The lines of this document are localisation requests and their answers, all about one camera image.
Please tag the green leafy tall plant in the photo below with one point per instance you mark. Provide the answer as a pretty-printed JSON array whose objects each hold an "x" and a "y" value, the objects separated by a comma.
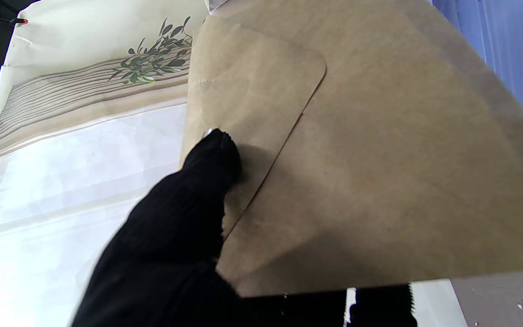
[{"x": 152, "y": 59}]

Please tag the beige pleated curtain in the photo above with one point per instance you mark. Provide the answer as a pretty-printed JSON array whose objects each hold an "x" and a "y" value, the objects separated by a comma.
[{"x": 61, "y": 100}]

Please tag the brown paper envelope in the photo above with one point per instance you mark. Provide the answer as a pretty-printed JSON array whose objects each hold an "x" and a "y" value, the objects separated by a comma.
[{"x": 379, "y": 159}]

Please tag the black clamp with red tip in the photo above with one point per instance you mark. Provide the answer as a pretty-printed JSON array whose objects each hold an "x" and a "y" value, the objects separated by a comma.
[{"x": 14, "y": 21}]

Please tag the white sheer curtain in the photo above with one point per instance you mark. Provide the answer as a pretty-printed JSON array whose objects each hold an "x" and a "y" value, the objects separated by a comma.
[{"x": 61, "y": 204}]

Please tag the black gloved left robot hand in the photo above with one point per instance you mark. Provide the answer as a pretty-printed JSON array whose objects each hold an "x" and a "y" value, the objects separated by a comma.
[{"x": 166, "y": 254}]

